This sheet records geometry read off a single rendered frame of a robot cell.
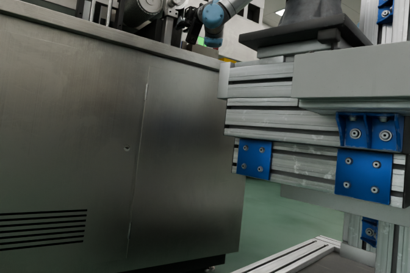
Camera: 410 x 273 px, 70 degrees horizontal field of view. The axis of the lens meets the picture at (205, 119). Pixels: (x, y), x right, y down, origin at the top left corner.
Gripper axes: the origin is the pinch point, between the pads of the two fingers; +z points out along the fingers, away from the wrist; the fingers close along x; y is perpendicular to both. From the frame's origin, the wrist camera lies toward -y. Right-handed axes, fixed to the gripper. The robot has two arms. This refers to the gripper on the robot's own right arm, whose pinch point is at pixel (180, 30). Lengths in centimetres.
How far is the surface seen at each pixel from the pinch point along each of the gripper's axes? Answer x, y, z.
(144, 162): 23, -62, -29
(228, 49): -53, 11, 30
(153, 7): 16.2, 5.7, -2.4
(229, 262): -31, -109, -18
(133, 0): 24.4, 7.3, 1.9
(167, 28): 10.3, -3.7, -7.2
